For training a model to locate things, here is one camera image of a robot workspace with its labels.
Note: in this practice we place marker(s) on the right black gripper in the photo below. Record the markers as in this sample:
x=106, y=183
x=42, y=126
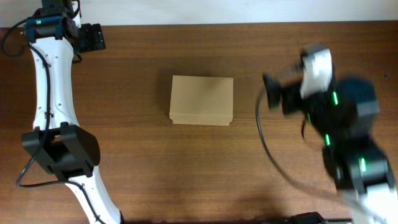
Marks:
x=292, y=97

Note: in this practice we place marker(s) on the brown cardboard box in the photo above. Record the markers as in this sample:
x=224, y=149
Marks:
x=201, y=100

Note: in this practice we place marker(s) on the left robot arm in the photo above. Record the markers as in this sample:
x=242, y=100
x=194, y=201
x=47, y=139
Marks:
x=57, y=142

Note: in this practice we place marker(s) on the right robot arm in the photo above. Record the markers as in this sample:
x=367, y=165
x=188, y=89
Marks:
x=343, y=114

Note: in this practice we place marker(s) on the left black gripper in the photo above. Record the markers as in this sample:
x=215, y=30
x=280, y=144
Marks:
x=94, y=37

